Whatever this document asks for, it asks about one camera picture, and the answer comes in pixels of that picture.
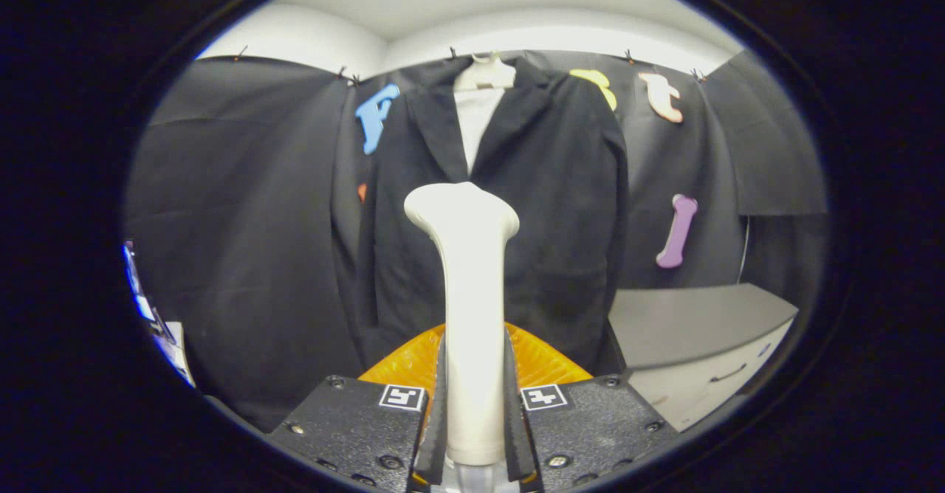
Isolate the cream clothes hanger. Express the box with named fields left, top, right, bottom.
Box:
left=452, top=52, right=518, bottom=92

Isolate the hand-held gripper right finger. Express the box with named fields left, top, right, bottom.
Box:
left=504, top=323, right=680, bottom=493

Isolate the black blazer jacket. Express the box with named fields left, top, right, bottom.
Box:
left=329, top=54, right=630, bottom=376

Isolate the black backdrop cloth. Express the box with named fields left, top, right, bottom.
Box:
left=124, top=49, right=829, bottom=433

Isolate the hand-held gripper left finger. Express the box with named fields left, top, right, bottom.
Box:
left=267, top=323, right=450, bottom=493

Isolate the white garment steamer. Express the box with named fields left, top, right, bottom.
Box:
left=403, top=182, right=520, bottom=493

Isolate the white wall cable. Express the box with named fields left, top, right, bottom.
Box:
left=737, top=215, right=751, bottom=285

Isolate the blue white object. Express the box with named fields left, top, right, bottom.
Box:
left=124, top=241, right=196, bottom=389

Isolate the grey cabinet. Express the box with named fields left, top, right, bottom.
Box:
left=607, top=283, right=800, bottom=432

